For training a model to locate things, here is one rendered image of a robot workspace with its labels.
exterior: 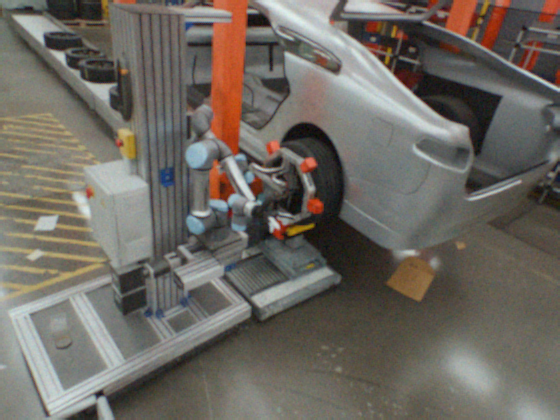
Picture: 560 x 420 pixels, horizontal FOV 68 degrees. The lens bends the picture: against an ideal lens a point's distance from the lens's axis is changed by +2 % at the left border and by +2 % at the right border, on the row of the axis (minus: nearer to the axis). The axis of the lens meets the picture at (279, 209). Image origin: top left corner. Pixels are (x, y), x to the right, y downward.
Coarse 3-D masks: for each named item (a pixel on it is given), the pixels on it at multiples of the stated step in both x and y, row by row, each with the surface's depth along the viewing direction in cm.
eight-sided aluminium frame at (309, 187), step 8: (280, 152) 296; (288, 152) 296; (264, 160) 315; (272, 160) 314; (296, 160) 284; (264, 168) 318; (304, 176) 282; (304, 184) 284; (312, 184) 284; (304, 192) 286; (312, 192) 284; (304, 200) 288; (280, 208) 322; (304, 208) 290; (296, 216) 300; (304, 216) 293
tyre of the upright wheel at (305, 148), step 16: (288, 144) 300; (304, 144) 295; (320, 144) 300; (320, 160) 287; (336, 160) 294; (320, 176) 283; (336, 176) 291; (320, 192) 285; (336, 192) 293; (336, 208) 304; (304, 224) 309
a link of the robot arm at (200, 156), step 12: (204, 144) 205; (216, 144) 210; (192, 156) 204; (204, 156) 203; (216, 156) 210; (192, 168) 209; (204, 168) 208; (204, 180) 213; (204, 192) 217; (204, 204) 221; (192, 216) 224; (204, 216) 224; (192, 228) 228; (204, 228) 227
